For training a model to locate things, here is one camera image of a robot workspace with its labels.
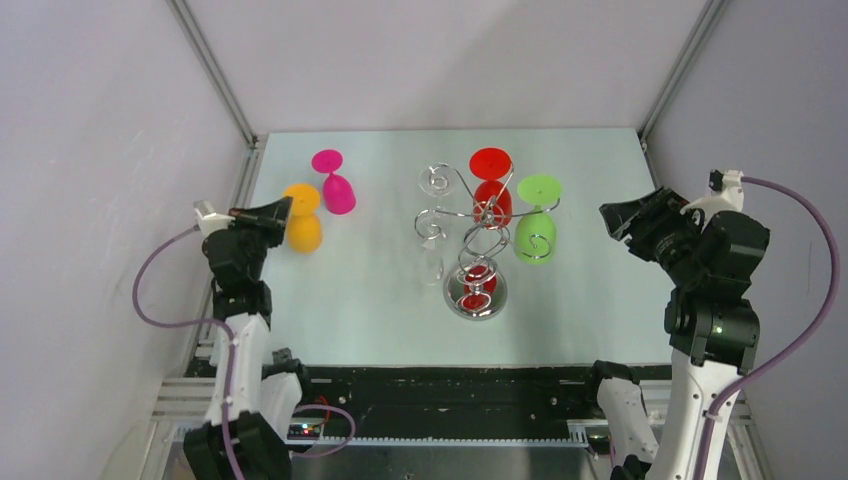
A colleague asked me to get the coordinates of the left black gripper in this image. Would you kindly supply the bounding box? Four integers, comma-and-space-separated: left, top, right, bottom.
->
226, 198, 292, 281

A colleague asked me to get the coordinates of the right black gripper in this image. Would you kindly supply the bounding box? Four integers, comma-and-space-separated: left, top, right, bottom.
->
599, 183, 707, 284

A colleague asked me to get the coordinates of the orange wine glass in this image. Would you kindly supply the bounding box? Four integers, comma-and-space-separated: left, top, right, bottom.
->
283, 183, 323, 254

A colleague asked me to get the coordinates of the green wine glass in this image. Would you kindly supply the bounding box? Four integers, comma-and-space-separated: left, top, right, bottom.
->
513, 174, 562, 265

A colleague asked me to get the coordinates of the red wine glass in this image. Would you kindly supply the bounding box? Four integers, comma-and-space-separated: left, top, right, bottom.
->
469, 147, 513, 227

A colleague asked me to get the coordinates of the chrome wine glass rack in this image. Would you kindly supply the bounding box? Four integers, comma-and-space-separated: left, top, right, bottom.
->
413, 164, 532, 321

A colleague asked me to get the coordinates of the clear champagne flute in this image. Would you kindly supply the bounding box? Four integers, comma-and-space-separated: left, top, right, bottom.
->
418, 223, 445, 286

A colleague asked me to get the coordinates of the clear wine glass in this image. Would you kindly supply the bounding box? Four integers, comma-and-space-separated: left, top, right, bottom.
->
416, 163, 458, 238

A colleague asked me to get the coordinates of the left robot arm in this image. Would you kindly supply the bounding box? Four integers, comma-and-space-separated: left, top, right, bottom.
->
183, 197, 316, 479

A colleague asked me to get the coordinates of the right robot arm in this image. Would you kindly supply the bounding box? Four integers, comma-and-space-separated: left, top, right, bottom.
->
581, 186, 770, 479

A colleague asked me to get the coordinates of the pink wine glass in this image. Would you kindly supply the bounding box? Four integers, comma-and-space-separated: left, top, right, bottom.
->
311, 149, 356, 215

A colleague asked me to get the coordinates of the left circuit board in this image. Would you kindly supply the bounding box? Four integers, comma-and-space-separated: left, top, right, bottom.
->
286, 423, 323, 442

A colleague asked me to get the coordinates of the circuit board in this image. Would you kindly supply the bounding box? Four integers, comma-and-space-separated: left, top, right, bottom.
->
286, 423, 323, 442
586, 432, 611, 457

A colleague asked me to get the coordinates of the right circuit board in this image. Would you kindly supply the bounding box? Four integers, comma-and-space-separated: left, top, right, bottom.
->
586, 432, 611, 457

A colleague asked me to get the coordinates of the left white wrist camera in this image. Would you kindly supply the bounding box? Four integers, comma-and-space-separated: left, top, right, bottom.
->
193, 200, 234, 238

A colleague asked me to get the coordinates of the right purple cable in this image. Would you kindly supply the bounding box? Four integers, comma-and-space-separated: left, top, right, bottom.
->
692, 175, 843, 480

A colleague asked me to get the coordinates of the left aluminium frame post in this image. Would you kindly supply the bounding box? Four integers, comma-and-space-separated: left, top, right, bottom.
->
165, 0, 258, 149

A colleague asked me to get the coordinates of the aluminium frame post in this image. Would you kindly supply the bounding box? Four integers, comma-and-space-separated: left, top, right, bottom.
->
638, 0, 731, 149
165, 0, 258, 149

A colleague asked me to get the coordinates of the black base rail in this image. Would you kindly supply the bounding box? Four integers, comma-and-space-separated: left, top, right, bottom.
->
260, 360, 641, 442

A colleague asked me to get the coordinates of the right aluminium frame post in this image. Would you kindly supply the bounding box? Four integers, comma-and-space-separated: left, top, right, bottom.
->
638, 0, 731, 149

